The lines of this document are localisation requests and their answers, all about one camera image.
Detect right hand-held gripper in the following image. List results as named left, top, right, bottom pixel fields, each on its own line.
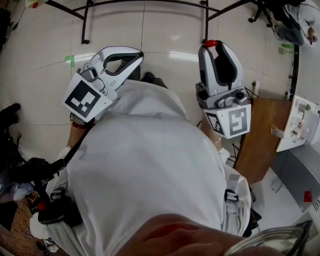
left=195, top=41, right=252, bottom=140

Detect person's right forearm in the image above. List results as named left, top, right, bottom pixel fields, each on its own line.
left=201, top=117, right=223, bottom=151

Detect brown perforated mat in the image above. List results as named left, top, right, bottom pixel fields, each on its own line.
left=0, top=197, right=51, bottom=256

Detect white tray with small items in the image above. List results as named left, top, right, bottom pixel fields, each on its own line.
left=275, top=94, right=320, bottom=153

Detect person's face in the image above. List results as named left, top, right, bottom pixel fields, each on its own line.
left=129, top=213, right=251, bottom=256

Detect black harness strap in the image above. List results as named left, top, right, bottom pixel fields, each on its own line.
left=9, top=128, right=88, bottom=187

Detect green-handled brush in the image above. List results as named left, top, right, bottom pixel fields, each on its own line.
left=278, top=43, right=300, bottom=55

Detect white buckle strap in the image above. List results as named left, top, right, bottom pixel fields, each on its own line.
left=223, top=173, right=247, bottom=236

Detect brown wooden table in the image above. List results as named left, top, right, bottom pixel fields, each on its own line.
left=233, top=97, right=293, bottom=186

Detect black metal stand frame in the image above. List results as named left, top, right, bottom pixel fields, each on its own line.
left=46, top=0, right=258, bottom=45

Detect person in white coat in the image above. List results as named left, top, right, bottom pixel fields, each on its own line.
left=46, top=79, right=252, bottom=256

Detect eyeglasses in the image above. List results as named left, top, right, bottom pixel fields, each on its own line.
left=224, top=219, right=315, bottom=256

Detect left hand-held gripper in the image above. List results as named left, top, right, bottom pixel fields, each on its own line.
left=61, top=45, right=145, bottom=124

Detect white black-edged curved desk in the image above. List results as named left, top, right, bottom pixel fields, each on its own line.
left=289, top=44, right=320, bottom=101

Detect black office chair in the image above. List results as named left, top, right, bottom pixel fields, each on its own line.
left=248, top=0, right=301, bottom=28

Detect person's left forearm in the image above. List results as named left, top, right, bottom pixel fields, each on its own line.
left=66, top=122, right=88, bottom=148

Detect black waist pouch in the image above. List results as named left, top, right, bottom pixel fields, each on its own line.
left=37, top=194, right=83, bottom=227

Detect grey metal cabinet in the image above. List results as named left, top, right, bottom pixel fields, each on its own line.
left=271, top=143, right=320, bottom=213

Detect beaded bracelet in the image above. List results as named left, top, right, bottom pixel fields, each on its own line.
left=69, top=112, right=96, bottom=130

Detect person's dark shoes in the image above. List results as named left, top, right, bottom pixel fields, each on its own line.
left=139, top=71, right=169, bottom=90

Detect cream box with red button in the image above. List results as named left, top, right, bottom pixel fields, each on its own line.
left=25, top=0, right=48, bottom=9

